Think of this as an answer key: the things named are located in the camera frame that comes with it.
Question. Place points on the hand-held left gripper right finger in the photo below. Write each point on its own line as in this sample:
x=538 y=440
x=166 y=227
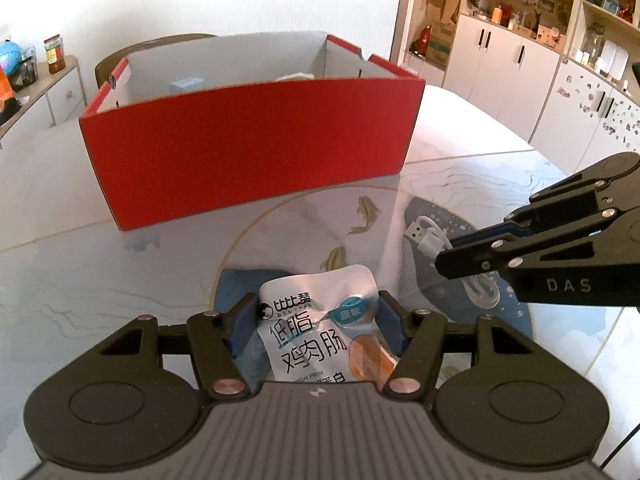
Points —
x=392 y=322

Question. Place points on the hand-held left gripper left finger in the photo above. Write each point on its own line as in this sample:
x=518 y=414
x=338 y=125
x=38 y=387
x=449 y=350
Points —
x=241 y=327

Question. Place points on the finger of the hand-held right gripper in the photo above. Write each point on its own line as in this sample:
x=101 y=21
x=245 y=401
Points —
x=470 y=262
x=500 y=234

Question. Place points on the white sausage packet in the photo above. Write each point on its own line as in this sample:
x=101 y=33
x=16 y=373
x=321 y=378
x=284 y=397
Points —
x=300 y=330

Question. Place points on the red cardboard box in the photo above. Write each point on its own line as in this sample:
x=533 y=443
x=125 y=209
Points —
x=250 y=150

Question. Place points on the small white blue box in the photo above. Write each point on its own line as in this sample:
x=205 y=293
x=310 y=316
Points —
x=186 y=85

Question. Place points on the white tissue pack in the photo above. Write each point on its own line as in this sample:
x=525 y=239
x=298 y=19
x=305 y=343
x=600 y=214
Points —
x=295 y=77

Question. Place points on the marble desktop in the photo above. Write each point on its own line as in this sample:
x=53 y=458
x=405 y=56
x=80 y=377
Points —
x=75 y=285

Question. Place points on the white stickered cabinet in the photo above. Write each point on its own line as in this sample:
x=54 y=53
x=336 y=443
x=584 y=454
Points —
x=585 y=120

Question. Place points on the white lower cabinet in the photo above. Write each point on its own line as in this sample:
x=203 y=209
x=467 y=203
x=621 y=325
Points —
x=500 y=70

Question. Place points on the green print cardboard box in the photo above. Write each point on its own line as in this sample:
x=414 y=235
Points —
x=442 y=45

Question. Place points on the wooden ornament box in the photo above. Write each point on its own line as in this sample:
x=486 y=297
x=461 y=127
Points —
x=550 y=37

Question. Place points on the red fire extinguisher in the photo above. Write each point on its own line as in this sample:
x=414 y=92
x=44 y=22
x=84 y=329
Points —
x=425 y=40

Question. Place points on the orange bottle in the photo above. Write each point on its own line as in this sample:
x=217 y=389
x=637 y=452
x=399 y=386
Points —
x=497 y=12

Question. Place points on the open wooden shelf unit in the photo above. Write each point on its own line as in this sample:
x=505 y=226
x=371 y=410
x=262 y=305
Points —
x=610 y=15

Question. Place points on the white side cabinet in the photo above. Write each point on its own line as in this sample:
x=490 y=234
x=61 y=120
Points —
x=55 y=105

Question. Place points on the wooden chair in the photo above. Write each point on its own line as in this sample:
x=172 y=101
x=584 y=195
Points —
x=107 y=67

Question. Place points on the red sauce jar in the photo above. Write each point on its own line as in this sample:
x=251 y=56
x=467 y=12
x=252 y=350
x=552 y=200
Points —
x=54 y=55

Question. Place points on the dark glass jar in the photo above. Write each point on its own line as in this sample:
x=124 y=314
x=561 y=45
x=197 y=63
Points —
x=29 y=71

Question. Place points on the orange snack bag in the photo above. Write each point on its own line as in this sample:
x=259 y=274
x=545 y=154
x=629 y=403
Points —
x=6 y=90

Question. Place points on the blue globe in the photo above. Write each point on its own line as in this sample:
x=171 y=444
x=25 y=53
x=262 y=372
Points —
x=9 y=57

